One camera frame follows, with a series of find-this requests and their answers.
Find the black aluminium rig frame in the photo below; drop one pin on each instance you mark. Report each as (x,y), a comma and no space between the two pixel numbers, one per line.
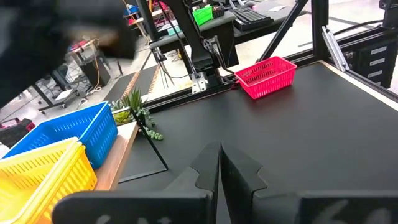
(320,31)

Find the black rolling stand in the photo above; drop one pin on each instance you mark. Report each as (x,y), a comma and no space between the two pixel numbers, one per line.
(59,81)

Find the computer mouse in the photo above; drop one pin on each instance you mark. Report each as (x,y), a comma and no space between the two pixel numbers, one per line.
(248,3)

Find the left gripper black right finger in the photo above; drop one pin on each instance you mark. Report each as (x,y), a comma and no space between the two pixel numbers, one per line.
(248,202)

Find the black table mat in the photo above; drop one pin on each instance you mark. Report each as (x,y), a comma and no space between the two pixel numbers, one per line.
(295,140)

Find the blue slotted plastic basket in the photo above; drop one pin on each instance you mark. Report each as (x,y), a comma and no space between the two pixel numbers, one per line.
(62,130)
(102,140)

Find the wooden shelf with black frame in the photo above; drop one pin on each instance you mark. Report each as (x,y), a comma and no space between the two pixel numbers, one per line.
(115,155)

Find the red slotted plastic basket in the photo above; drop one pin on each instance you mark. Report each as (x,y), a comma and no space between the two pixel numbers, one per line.
(264,77)

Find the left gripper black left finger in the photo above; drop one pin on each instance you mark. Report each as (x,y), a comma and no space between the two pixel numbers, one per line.
(186,202)

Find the teal block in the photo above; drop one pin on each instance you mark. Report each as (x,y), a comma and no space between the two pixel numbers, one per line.
(173,31)

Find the black floor box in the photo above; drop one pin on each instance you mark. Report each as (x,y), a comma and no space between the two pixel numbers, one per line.
(96,73)

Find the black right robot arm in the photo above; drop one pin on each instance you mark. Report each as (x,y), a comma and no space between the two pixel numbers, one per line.
(37,46)

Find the green plastic basket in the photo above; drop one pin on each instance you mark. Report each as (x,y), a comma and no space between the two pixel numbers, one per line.
(202,15)

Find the black crate with red item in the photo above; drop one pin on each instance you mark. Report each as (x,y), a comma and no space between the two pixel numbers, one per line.
(14,135)

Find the white paper sheet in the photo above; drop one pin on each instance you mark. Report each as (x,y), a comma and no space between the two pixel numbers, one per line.
(276,8)

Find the black equipment case with labels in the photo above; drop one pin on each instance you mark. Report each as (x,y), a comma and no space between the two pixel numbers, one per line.
(367,62)

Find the black mat with orange stripes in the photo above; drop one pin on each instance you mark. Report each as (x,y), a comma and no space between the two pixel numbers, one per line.
(140,81)

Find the yellow slotted plastic basket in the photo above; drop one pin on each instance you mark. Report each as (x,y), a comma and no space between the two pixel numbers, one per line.
(71,186)
(28,183)

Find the black computer keyboard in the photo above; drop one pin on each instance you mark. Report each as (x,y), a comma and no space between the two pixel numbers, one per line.
(252,18)

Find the artificial succulent plant in pot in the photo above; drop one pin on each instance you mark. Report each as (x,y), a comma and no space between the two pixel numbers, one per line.
(133,101)

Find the dark grey desk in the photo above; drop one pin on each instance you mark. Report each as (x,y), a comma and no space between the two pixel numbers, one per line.
(217,21)

